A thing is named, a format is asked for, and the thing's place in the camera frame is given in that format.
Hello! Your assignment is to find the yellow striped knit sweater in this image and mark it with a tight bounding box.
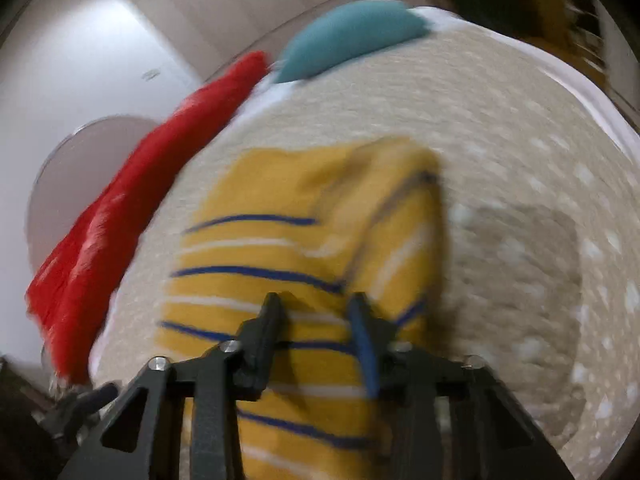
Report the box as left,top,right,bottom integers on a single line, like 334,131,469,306
155,138,444,479

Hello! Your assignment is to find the red blanket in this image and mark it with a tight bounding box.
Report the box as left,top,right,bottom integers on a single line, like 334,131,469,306
26,51,270,386

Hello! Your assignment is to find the round grey headboard panel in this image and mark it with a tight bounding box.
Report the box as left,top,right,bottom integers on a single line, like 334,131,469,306
25,115,158,271

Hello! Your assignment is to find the beige spotted quilt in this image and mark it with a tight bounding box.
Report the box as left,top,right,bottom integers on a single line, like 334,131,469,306
98,27,639,479

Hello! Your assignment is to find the teal pillow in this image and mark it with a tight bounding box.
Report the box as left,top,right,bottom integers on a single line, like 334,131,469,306
276,0,431,84

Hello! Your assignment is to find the wall light switch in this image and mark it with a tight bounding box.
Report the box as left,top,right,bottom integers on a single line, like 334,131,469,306
142,70,160,81

